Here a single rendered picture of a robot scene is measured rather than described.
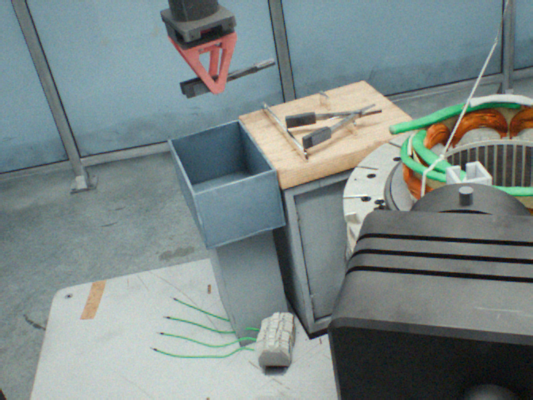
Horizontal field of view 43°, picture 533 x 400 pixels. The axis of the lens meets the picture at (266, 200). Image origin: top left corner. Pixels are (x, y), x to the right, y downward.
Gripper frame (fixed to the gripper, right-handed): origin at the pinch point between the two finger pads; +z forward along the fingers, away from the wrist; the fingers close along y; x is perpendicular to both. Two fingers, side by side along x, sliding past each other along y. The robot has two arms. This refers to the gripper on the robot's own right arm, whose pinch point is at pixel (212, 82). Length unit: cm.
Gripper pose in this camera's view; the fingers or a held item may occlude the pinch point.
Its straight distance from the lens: 87.2
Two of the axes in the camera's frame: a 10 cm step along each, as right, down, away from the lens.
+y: 3.9, 4.5, -8.0
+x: 9.0, -3.6, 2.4
